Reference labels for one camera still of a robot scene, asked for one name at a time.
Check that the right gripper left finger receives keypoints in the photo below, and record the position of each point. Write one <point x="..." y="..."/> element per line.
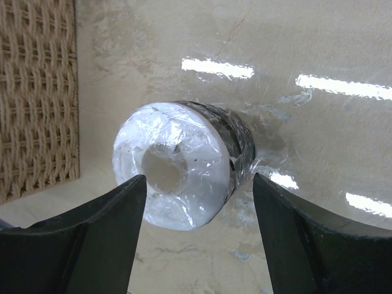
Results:
<point x="93" y="245"/>

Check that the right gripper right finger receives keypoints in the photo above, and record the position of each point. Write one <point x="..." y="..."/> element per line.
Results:
<point x="312" y="250"/>

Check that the black tissue roll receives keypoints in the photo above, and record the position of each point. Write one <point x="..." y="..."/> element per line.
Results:
<point x="193" y="155"/>

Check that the woven lined fruit basket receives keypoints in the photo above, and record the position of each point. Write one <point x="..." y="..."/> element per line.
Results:
<point x="39" y="97"/>

